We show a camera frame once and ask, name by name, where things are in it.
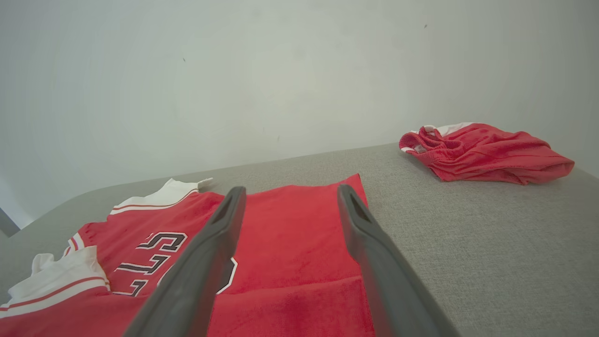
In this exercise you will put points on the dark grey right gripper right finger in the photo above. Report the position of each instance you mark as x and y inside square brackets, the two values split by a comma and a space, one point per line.
[393, 290]

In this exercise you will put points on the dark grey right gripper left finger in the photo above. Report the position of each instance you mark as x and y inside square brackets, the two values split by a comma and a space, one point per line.
[196, 281]

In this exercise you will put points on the red white basketball jersey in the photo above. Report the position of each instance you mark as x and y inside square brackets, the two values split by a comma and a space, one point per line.
[290, 234]

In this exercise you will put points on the red mesh shorts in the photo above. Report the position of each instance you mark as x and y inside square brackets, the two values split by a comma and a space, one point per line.
[491, 154]

